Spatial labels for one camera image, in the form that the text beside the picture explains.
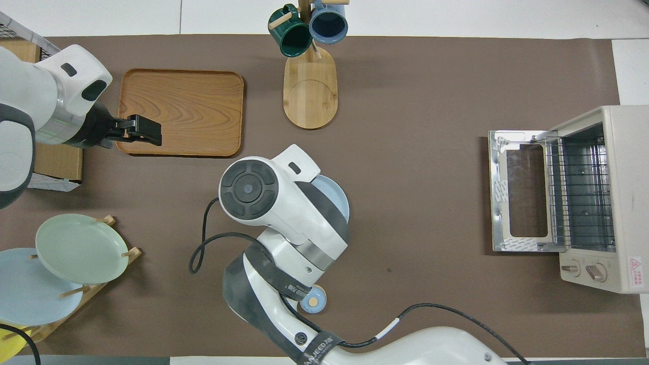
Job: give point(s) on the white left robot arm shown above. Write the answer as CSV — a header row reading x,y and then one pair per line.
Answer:
x,y
30,86

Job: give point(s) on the wooden mug tree stand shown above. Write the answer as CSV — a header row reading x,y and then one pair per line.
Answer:
x,y
310,94

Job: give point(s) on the brown wooden tray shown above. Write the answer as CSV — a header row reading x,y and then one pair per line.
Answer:
x,y
192,111

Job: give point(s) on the dark green mug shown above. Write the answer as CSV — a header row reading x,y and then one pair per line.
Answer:
x,y
291,36

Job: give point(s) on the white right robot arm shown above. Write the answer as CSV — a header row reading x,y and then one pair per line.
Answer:
x,y
284,203

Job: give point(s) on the beige toaster oven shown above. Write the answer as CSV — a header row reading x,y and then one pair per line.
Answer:
x,y
631,203

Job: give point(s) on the wooden plate rack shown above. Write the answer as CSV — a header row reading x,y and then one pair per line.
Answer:
x,y
119,263

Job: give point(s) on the silver oven knob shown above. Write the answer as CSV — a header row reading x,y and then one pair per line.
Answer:
x,y
570,268
596,272

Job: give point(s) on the small blue white bell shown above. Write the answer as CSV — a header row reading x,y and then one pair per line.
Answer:
x,y
315,303

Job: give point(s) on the blue mug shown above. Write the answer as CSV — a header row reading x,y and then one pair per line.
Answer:
x,y
328,23

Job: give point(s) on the pale green plate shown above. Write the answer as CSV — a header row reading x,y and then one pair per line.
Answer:
x,y
81,248

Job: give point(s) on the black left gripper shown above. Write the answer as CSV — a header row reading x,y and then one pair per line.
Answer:
x,y
137,126

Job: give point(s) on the brown table mat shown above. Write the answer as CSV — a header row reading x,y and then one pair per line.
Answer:
x,y
431,101

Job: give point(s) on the glass oven door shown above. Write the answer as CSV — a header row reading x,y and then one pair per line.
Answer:
x,y
525,192

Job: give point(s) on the light blue serving plate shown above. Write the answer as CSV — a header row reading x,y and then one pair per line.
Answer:
x,y
335,198

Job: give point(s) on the light blue racked plate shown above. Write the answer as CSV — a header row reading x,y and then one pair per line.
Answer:
x,y
30,289

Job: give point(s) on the light wooden shelf box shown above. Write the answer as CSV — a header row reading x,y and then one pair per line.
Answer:
x,y
58,162

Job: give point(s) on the yellow plate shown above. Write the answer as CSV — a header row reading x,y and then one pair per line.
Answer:
x,y
12,340

